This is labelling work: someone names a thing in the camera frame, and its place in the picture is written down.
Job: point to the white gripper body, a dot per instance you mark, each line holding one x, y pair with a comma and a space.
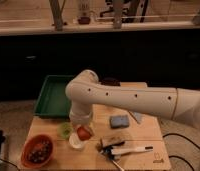
79, 119

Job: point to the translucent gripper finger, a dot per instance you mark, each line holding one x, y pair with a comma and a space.
89, 130

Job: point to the red apple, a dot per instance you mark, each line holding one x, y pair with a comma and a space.
83, 134

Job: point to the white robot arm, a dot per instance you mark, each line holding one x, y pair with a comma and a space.
85, 90

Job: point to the white paper cup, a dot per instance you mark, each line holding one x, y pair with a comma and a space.
75, 142

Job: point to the small green cup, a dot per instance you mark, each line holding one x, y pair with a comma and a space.
64, 130

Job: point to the brown scrubbing brush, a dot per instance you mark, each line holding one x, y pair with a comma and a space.
109, 141

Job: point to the green plastic tray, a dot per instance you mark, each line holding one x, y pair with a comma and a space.
52, 101

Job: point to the blue sponge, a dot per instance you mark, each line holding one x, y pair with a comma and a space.
119, 121

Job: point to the metal spoon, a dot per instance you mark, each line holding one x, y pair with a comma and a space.
115, 163

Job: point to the grey triangular cloth piece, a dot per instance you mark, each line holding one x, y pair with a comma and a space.
137, 116

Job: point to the orange bowl with food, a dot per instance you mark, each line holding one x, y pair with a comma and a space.
37, 151

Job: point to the white handled utensil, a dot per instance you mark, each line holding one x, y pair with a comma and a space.
122, 151

